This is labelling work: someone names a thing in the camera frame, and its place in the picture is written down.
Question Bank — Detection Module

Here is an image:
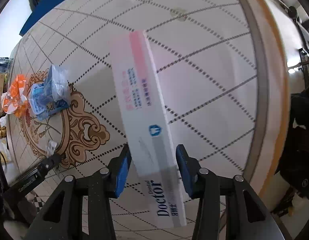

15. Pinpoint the orange white wrapper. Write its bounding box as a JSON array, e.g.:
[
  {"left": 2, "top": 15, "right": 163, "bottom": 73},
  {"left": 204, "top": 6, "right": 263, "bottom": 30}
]
[{"left": 1, "top": 74, "right": 28, "bottom": 118}]

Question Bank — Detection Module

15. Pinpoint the clear blue plastic bag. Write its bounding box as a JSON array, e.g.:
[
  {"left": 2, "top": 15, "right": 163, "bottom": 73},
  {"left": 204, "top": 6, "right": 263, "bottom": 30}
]
[{"left": 29, "top": 64, "right": 71, "bottom": 121}]

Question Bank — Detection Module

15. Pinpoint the white toothpaste box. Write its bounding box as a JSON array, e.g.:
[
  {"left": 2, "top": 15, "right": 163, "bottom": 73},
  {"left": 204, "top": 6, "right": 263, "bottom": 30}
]
[{"left": 110, "top": 31, "right": 186, "bottom": 228}]

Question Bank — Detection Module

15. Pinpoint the patterned round table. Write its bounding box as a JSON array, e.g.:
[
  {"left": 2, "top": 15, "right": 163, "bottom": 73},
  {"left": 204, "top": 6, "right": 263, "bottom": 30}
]
[{"left": 5, "top": 0, "right": 291, "bottom": 240}]

